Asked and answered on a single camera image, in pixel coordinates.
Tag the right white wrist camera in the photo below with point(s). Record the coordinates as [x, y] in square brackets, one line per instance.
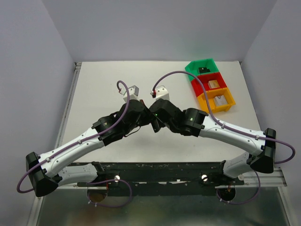
[160, 93]

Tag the green plastic bin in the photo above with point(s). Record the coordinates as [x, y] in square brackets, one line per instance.
[193, 66]

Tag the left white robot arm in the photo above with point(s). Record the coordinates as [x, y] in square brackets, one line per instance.
[55, 168]

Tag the black leather card holder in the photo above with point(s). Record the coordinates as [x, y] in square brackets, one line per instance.
[156, 124]

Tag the white box in red bin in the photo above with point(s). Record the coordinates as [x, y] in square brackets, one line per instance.
[213, 84]

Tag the black part in green bin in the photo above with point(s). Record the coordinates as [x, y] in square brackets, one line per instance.
[203, 70]

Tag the white box in yellow bin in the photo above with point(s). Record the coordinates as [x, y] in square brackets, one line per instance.
[220, 100]

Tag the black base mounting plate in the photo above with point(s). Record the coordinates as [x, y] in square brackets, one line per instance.
[162, 178]

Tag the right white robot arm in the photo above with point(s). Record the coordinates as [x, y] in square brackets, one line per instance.
[259, 149]

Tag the red plastic bin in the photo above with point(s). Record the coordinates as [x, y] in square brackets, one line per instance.
[205, 79]

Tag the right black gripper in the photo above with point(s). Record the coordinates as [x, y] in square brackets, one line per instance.
[154, 123]

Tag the aluminium extrusion rail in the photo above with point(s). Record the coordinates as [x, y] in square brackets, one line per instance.
[66, 98]

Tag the yellow plastic bin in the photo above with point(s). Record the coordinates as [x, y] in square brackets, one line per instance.
[217, 92]

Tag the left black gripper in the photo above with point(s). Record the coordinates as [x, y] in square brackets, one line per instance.
[146, 117]

